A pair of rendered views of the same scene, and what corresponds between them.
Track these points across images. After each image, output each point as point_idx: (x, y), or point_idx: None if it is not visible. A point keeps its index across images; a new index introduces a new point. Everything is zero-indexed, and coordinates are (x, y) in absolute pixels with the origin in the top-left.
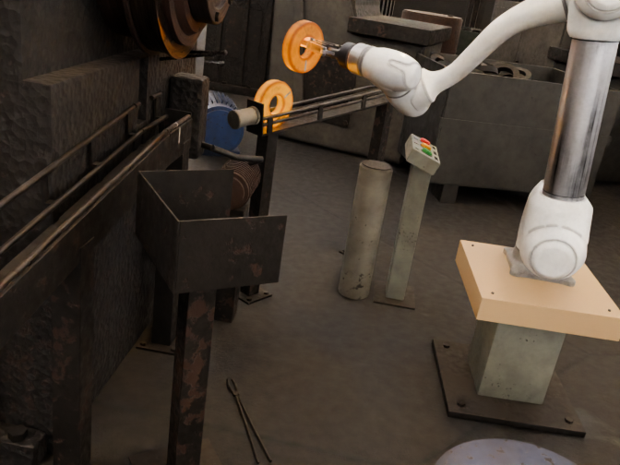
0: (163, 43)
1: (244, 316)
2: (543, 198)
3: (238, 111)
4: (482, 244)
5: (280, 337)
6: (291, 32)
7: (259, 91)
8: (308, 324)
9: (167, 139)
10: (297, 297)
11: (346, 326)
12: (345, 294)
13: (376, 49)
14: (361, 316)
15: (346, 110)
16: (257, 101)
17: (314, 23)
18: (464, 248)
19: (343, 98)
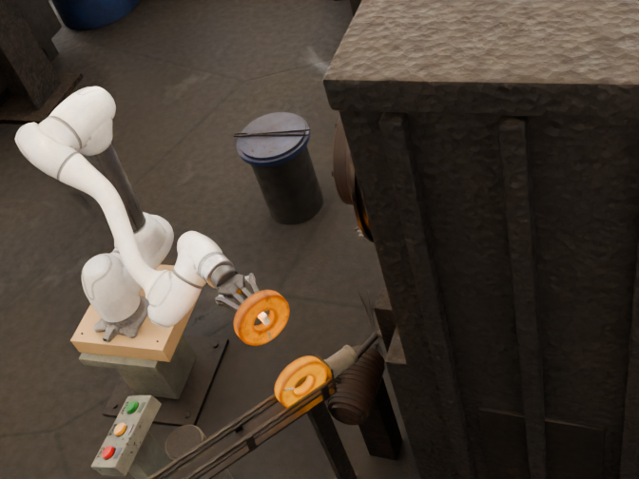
0: None
1: (361, 448)
2: (149, 220)
3: (345, 350)
4: (147, 344)
5: (333, 419)
6: (277, 293)
7: (317, 359)
8: (301, 444)
9: None
10: None
11: (265, 446)
12: None
13: (208, 247)
14: (244, 465)
15: (189, 470)
16: (321, 359)
17: (245, 299)
18: (168, 335)
19: (195, 447)
